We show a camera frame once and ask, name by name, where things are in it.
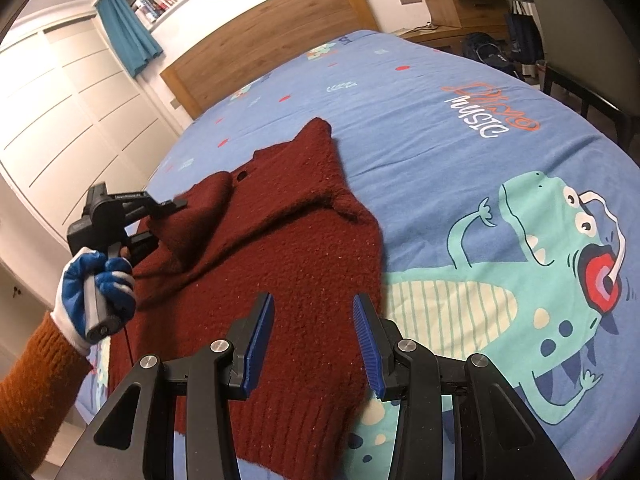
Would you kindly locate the person's left hand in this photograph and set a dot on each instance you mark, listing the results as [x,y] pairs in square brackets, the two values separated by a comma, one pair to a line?
[69,285]

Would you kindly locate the dark blue hanging bag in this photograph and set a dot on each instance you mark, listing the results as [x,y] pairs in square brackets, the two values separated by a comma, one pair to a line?
[522,35]

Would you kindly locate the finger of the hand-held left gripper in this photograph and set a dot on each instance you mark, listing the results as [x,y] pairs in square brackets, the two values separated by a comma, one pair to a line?
[160,207]
[142,247]

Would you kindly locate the teal curtain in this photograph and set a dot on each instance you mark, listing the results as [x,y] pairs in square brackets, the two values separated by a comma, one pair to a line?
[127,30]

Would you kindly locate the wooden drawer cabinet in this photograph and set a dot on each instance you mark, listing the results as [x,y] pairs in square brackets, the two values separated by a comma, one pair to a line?
[465,2]

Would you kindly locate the dark blue backpack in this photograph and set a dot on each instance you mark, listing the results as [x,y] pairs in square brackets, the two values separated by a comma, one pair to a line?
[487,52]

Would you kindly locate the blue dinosaur print bed sheet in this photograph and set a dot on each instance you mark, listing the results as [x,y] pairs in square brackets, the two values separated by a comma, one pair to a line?
[425,160]

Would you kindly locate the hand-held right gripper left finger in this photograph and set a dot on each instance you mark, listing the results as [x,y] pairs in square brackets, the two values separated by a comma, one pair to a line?
[257,340]

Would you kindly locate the grey chair with dark legs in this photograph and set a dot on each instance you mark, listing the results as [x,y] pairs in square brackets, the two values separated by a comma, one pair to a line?
[585,25]

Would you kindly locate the wooden headboard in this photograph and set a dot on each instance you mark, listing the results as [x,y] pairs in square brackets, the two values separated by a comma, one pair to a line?
[260,45]

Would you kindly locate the wooden nightstand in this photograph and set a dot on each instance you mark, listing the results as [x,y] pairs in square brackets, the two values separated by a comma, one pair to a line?
[440,37]

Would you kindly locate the white wardrobe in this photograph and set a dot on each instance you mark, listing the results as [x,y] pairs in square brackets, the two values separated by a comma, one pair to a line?
[65,110]

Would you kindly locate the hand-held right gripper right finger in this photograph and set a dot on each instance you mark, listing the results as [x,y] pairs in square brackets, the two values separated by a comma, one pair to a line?
[367,345]

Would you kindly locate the dark red knit sweater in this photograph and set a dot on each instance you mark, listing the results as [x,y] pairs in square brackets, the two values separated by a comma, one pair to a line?
[280,240]

